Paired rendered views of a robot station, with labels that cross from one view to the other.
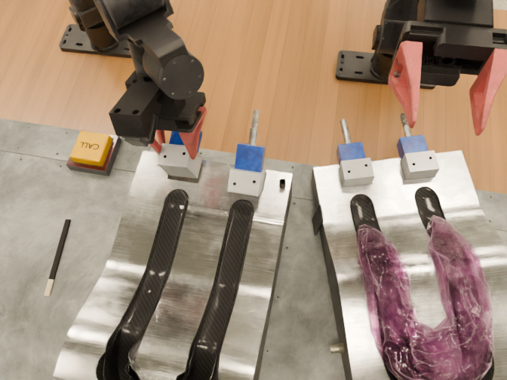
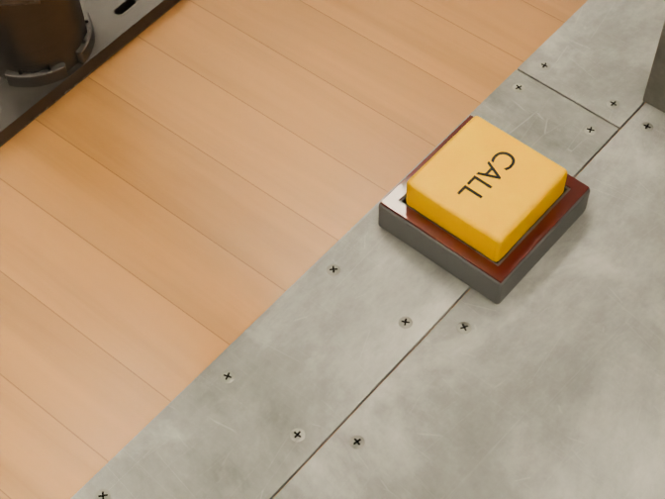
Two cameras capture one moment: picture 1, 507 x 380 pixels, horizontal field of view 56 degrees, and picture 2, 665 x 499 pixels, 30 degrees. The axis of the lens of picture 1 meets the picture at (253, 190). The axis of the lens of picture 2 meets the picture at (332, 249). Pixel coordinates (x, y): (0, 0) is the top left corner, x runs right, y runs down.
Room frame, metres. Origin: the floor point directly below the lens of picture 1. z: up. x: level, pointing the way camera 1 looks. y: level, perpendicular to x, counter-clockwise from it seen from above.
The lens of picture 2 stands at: (0.40, 0.68, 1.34)
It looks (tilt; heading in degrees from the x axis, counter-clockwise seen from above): 55 degrees down; 295
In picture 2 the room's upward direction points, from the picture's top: 2 degrees counter-clockwise
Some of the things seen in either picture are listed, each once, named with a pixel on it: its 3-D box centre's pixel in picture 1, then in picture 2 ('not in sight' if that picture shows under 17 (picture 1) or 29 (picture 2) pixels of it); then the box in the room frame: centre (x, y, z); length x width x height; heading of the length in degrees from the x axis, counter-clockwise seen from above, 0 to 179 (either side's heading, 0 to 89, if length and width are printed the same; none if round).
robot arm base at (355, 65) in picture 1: (389, 57); not in sight; (0.61, -0.30, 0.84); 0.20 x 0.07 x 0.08; 74
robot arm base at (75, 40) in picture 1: (101, 29); (24, 6); (0.77, 0.28, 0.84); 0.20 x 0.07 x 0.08; 74
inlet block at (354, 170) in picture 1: (349, 151); not in sight; (0.40, -0.18, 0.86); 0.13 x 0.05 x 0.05; 0
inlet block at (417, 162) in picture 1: (411, 145); not in sight; (0.40, -0.28, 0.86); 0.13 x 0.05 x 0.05; 0
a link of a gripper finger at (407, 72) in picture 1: (428, 86); not in sight; (0.28, -0.19, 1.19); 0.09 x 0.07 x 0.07; 164
